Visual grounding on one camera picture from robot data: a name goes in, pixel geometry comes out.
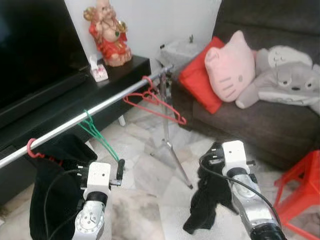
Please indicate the green plastic hanger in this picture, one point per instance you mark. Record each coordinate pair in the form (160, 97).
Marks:
(102, 140)

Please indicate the black ribbed knit garment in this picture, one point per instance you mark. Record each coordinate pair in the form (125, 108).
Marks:
(210, 205)

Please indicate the pink plastic hanger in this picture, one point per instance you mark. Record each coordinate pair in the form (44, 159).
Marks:
(30, 150)

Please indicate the dark brown sofa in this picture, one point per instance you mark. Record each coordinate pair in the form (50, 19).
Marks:
(250, 125)

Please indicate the silver metal clothes rack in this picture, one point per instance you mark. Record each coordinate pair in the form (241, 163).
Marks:
(100, 107)

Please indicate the black printed t-shirt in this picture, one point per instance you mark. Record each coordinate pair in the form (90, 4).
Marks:
(50, 200)

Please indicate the red cushion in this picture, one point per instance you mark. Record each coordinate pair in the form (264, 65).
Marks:
(197, 82)

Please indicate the pink Hello Kitty cushion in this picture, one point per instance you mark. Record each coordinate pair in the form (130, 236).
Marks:
(230, 70)

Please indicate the red plastic stool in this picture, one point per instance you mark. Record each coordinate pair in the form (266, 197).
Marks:
(300, 185)

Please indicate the black TV cabinet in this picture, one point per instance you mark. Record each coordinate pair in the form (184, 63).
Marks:
(125, 75)

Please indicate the white tissue box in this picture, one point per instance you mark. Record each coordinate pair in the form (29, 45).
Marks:
(100, 75)

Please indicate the Totoro plush toy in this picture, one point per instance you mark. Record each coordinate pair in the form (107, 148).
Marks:
(285, 80)

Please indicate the grey covered side table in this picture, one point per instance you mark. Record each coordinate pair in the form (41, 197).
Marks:
(180, 52)

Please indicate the red laughing Buddha statue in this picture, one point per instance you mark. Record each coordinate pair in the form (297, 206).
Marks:
(110, 40)

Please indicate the black flat screen television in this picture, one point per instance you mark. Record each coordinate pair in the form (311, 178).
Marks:
(35, 50)

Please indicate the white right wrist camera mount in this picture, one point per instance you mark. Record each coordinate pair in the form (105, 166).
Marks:
(235, 152)

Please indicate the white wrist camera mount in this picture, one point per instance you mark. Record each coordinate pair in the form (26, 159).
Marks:
(235, 152)
(97, 175)

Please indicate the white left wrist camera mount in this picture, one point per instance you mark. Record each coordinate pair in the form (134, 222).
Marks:
(97, 175)

